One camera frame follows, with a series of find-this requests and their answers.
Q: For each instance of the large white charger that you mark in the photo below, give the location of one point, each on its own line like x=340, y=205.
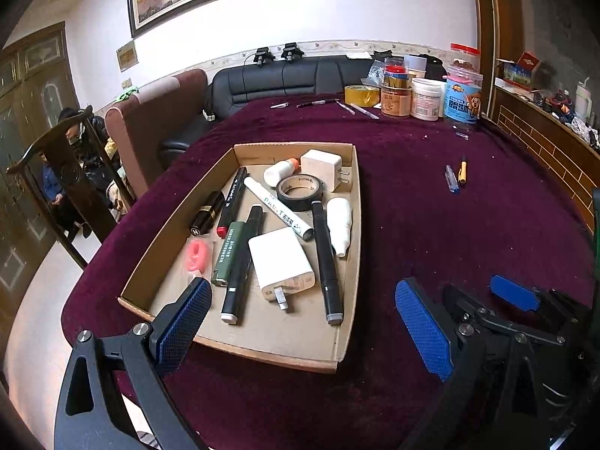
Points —
x=281, y=262

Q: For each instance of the gold jar with red lid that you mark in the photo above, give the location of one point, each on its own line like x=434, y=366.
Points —
x=396, y=77

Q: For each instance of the metal tweezers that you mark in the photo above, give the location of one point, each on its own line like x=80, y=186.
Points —
x=280, y=105

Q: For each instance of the yellow tape roll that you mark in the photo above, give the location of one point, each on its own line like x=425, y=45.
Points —
x=362, y=96

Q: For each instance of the white bottle with orange cap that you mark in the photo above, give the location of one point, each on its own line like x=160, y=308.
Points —
x=279, y=173

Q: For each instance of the clear jar with red lid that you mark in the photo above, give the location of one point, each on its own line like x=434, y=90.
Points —
x=465, y=56

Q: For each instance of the clear plastic case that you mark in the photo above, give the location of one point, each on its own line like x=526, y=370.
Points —
x=199, y=255

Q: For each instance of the black tape roll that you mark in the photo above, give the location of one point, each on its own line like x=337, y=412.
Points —
x=286, y=201

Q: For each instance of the black clamp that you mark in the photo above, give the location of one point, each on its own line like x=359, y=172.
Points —
x=291, y=51
x=263, y=55

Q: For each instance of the cardboard box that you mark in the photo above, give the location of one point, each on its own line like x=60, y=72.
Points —
x=281, y=333

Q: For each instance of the clear jar with blue label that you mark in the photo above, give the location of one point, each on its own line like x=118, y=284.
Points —
x=463, y=98

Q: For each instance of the small clear blue cap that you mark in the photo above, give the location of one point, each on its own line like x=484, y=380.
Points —
x=462, y=135

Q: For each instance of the white cone-shaped bottle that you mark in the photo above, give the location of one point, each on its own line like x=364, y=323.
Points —
x=338, y=225

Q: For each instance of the wooden glass-door cabinet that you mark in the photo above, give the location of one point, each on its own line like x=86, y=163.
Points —
x=28, y=117

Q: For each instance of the short white pen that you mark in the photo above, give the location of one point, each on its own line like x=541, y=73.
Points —
x=345, y=107

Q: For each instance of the black lipstick with gold band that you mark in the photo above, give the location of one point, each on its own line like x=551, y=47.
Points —
x=206, y=215

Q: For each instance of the black leather sofa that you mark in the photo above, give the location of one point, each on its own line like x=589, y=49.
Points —
x=281, y=82

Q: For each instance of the long white pen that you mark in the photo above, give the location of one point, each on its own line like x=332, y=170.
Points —
x=364, y=111

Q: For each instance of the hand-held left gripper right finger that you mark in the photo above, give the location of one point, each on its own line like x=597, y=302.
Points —
x=424, y=328

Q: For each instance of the white paint marker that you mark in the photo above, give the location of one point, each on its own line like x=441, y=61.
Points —
x=281, y=211

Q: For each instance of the small white charger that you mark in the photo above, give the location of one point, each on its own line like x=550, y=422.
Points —
x=321, y=166

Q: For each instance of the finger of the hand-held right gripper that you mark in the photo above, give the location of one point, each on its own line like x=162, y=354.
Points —
x=515, y=293
x=468, y=304

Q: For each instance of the red and blue box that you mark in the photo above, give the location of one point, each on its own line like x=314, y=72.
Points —
x=522, y=70

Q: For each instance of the long black marker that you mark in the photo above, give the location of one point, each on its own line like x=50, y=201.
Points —
x=241, y=272
x=326, y=262

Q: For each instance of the black marker with red end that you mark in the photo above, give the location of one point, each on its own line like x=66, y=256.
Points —
x=232, y=201

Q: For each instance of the grey cup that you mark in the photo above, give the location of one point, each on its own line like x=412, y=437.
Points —
x=416, y=65

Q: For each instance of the dark wooden chair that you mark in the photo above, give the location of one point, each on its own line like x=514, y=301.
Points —
x=65, y=164

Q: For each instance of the purple velvet tablecloth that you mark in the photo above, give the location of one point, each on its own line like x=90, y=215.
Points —
x=422, y=234

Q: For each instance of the white kettle cup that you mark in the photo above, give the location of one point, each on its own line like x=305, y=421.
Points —
x=583, y=101

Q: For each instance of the yellow and black pen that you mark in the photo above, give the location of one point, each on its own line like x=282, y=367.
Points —
x=463, y=171

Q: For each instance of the brown armchair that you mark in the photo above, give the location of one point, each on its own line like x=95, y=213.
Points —
x=154, y=122

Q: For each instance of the blue clear pen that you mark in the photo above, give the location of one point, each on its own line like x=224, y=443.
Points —
x=451, y=179

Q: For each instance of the white plastic tub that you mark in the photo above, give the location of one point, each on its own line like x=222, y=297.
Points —
x=427, y=101

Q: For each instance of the wooden brick-pattern counter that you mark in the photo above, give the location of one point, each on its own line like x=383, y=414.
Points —
x=543, y=136

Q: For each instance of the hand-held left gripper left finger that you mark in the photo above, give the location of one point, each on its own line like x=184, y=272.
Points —
x=183, y=328

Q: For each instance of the dark green marker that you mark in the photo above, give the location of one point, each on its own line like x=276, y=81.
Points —
x=228, y=253

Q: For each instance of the orange label jar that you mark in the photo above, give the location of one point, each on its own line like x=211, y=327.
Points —
x=396, y=103

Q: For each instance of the small gold wall frame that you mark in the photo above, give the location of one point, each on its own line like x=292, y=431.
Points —
x=126, y=56

